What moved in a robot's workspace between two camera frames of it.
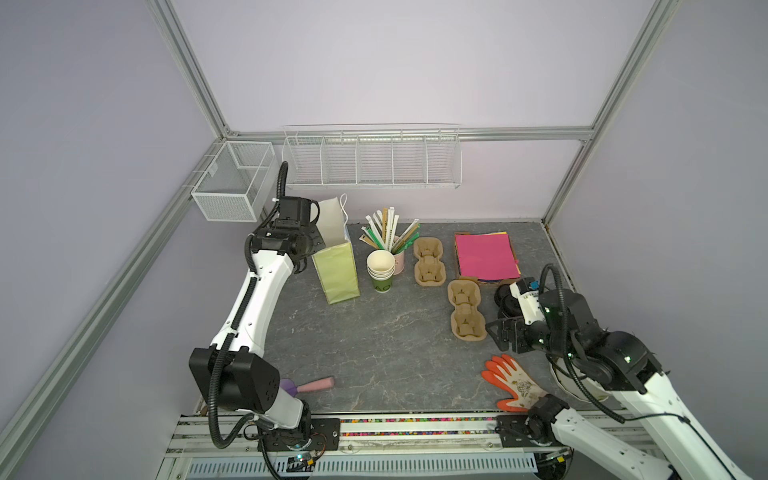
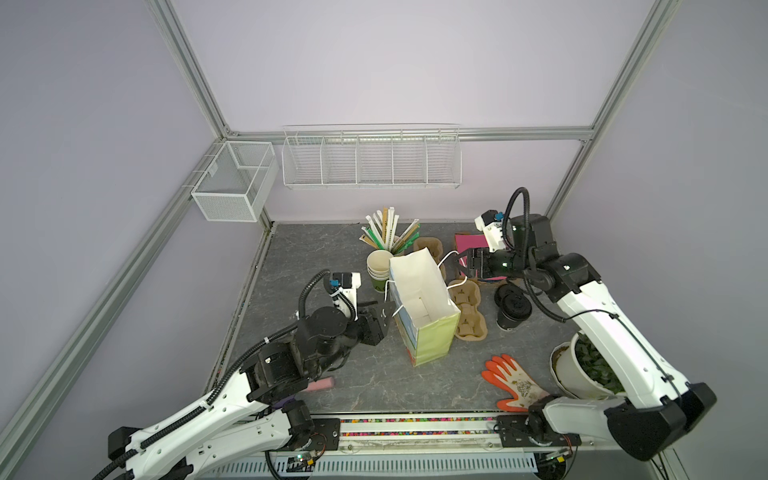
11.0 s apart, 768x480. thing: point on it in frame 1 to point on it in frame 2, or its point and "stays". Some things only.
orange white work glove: [509, 374] stays
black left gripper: [318, 243] to [374, 329]
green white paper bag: [335, 263] to [426, 314]
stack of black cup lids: [506, 301] stays
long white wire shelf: [372, 156] stays
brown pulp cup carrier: [467, 322] stays
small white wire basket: [236, 182] stays
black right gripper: [517, 325] to [477, 256]
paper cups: [381, 269] stays
